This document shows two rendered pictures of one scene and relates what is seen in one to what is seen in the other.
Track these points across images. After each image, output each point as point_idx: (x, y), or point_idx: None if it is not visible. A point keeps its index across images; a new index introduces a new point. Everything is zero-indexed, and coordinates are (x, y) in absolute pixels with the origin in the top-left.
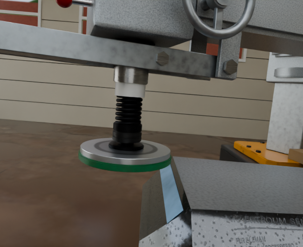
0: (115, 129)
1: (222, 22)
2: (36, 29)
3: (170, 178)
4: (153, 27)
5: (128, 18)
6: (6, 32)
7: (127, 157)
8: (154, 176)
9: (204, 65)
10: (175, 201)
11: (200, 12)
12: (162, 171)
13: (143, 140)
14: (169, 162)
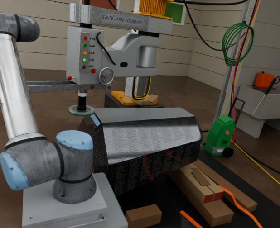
0: (79, 105)
1: None
2: (63, 85)
3: (94, 116)
4: (91, 83)
5: (85, 82)
6: (56, 87)
7: (85, 112)
8: None
9: (102, 86)
10: (97, 121)
11: (101, 76)
12: None
13: None
14: (94, 112)
